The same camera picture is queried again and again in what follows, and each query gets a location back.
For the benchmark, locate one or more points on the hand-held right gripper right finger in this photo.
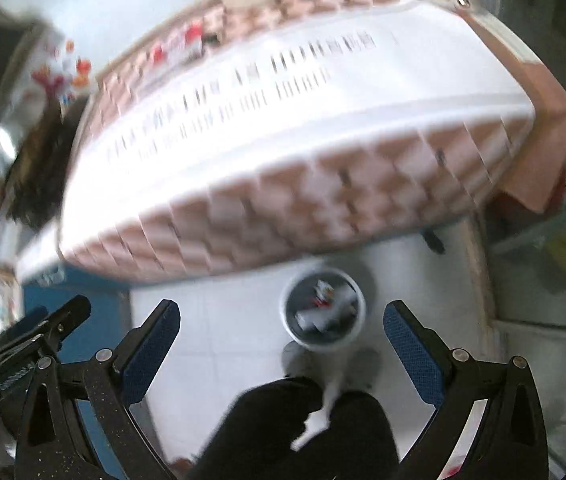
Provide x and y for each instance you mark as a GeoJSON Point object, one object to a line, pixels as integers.
{"type": "Point", "coordinates": [413, 355]}

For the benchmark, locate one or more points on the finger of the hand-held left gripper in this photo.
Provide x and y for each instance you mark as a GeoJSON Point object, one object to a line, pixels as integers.
{"type": "Point", "coordinates": [65, 315]}
{"type": "Point", "coordinates": [28, 319]}

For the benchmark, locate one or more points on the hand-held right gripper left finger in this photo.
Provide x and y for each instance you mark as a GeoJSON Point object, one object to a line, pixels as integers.
{"type": "Point", "coordinates": [150, 355]}

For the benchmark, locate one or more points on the white round trash bin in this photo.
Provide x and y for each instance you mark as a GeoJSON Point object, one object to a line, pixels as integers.
{"type": "Point", "coordinates": [353, 330]}

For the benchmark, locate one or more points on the red sachet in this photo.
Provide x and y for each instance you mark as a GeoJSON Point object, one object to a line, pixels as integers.
{"type": "Point", "coordinates": [321, 303]}

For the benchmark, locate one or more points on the black cabinet knob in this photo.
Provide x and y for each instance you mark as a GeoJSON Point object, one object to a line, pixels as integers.
{"type": "Point", "coordinates": [433, 241]}

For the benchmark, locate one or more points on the grey shoe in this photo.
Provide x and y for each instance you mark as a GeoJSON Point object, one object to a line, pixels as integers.
{"type": "Point", "coordinates": [297, 357]}

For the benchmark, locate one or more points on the person's black pants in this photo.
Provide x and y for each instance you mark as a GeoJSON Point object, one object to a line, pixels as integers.
{"type": "Point", "coordinates": [263, 425]}

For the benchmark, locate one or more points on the glass sliding door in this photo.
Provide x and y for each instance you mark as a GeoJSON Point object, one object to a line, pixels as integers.
{"type": "Point", "coordinates": [553, 260]}

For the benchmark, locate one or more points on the steel basin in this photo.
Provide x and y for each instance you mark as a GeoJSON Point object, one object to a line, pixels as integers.
{"type": "Point", "coordinates": [8, 140]}

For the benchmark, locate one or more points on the pink tablecloth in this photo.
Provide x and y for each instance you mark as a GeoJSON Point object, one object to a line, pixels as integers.
{"type": "Point", "coordinates": [538, 150]}

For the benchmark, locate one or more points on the checkered table mat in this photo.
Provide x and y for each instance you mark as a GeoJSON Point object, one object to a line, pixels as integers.
{"type": "Point", "coordinates": [288, 125]}

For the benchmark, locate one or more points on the red and white food bag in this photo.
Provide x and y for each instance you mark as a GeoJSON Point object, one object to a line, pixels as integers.
{"type": "Point", "coordinates": [183, 45]}

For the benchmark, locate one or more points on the colourful wall stickers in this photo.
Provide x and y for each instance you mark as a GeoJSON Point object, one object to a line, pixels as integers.
{"type": "Point", "coordinates": [63, 70]}

